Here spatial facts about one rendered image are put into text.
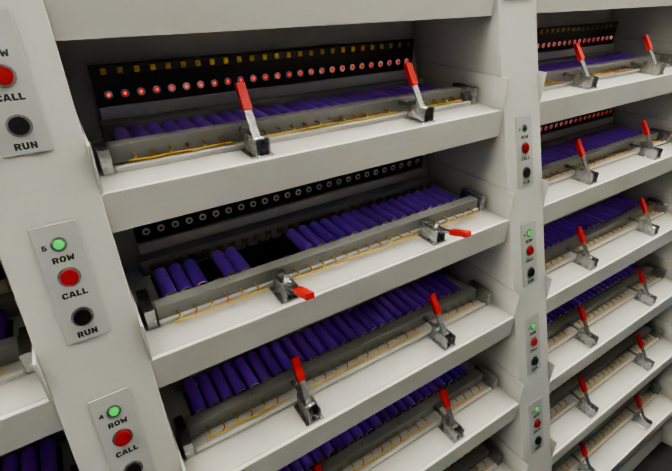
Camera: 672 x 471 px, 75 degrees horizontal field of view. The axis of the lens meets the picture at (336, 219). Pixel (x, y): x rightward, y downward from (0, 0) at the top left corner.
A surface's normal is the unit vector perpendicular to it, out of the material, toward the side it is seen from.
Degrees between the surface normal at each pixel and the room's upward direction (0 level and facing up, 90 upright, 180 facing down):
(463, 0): 106
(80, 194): 90
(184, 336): 16
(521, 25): 90
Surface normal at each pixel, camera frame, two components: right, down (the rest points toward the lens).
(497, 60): -0.85, 0.26
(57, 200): 0.52, 0.14
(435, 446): 0.00, -0.88
